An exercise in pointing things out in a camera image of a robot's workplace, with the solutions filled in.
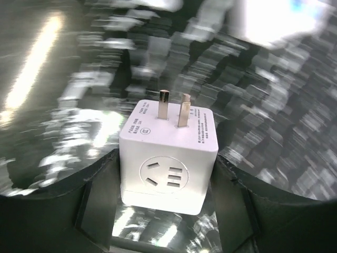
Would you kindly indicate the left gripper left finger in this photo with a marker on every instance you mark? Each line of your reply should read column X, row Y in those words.
column 75, row 214

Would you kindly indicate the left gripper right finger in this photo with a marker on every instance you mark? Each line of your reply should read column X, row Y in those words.
column 254, row 216

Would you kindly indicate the white cube socket adapter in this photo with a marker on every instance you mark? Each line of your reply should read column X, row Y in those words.
column 167, row 153

